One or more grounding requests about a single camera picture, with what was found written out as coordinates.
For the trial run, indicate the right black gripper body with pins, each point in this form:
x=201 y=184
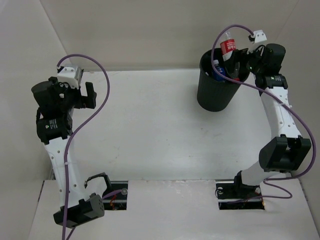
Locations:
x=248 y=61

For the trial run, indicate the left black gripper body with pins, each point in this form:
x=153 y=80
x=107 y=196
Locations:
x=83 y=99

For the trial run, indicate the blue label plastic bottle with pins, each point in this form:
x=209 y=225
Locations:
x=220 y=70

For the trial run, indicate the red label plastic bottle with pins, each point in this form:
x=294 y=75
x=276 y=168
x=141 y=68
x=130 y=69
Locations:
x=228 y=46

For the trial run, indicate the black plastic bin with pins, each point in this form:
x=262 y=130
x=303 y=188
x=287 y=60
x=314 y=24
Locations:
x=212 y=95

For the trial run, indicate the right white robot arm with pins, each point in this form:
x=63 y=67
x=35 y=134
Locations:
x=287 y=148

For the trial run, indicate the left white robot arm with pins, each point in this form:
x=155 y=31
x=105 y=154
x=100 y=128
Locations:
x=80 y=199

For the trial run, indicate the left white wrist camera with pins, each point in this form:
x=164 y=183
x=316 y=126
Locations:
x=72 y=75

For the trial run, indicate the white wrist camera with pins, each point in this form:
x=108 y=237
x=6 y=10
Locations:
x=72 y=75
x=257 y=37

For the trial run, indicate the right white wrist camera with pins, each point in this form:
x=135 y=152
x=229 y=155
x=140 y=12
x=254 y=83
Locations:
x=257 y=37

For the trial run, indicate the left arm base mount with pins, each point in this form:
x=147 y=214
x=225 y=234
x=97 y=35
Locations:
x=118 y=201

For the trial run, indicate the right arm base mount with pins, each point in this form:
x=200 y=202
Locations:
x=225 y=197

